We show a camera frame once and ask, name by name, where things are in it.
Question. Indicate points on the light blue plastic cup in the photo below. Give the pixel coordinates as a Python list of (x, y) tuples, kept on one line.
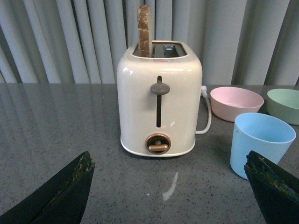
[(264, 134)]

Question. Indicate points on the brown toast slice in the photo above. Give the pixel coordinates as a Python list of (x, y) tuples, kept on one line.
[(144, 19)]

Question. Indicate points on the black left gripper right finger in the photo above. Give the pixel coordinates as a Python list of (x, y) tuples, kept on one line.
[(276, 191)]

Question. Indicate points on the grey vertical blinds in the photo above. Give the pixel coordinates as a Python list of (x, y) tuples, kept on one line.
[(245, 42)]

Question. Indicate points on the pink plastic bowl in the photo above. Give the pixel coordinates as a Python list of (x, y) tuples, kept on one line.
[(229, 102)]

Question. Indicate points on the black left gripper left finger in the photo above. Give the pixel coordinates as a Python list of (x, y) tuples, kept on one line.
[(61, 200)]

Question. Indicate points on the cream white toaster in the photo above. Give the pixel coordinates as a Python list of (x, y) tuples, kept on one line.
[(159, 99)]

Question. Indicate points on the green plastic bowl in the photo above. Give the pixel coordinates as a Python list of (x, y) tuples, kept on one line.
[(284, 104)]

